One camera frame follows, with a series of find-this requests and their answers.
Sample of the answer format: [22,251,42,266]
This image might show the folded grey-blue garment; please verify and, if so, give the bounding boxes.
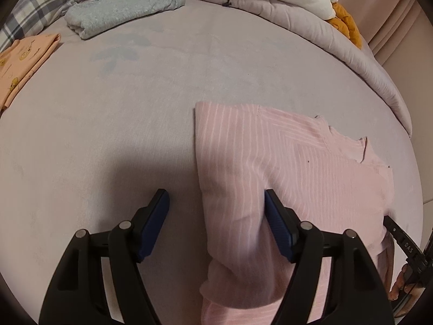
[64,0,186,40]

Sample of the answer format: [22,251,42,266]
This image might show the pink ribbed sweater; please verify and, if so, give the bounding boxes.
[194,101,396,325]

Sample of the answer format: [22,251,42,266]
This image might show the plaid pillow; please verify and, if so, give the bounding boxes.
[0,0,90,53]

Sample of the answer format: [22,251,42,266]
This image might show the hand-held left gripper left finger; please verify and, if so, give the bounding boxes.
[38,188,170,325]

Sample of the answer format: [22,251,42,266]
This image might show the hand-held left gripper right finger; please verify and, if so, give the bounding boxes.
[264,189,395,325]

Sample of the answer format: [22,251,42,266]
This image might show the grey duvet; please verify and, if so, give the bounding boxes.
[66,0,413,138]

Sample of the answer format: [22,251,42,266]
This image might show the folded orange printed garment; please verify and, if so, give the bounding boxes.
[0,33,62,111]

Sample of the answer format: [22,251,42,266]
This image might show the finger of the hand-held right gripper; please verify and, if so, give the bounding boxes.
[383,215,425,268]

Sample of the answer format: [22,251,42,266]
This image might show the beige curtain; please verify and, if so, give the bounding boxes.
[330,0,433,204]

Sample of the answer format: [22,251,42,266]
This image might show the bed with grey sheet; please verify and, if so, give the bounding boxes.
[0,0,424,325]

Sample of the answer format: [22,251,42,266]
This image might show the person's right hand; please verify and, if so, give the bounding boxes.
[388,263,412,303]

